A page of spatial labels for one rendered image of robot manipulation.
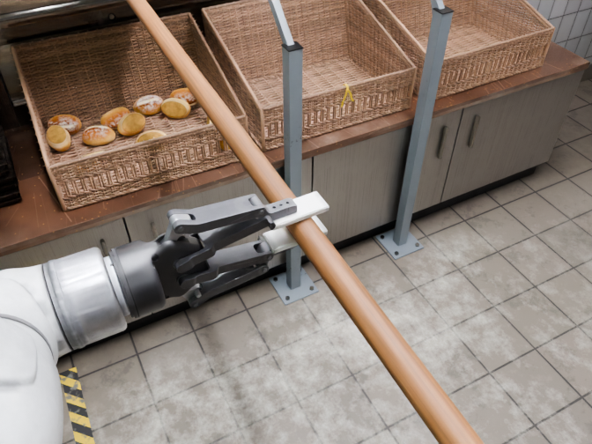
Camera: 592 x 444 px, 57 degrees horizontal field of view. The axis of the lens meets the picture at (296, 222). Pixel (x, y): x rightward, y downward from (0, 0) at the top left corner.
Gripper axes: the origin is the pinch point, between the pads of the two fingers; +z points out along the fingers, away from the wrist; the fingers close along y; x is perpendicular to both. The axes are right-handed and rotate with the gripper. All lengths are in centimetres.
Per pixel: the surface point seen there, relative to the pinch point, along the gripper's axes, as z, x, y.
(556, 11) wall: 212, -135, 68
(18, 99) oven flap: -29, -130, 48
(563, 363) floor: 103, -5, 116
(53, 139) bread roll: -23, -112, 53
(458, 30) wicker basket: 140, -123, 58
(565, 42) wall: 228, -134, 88
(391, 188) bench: 82, -80, 89
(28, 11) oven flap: -17, -130, 22
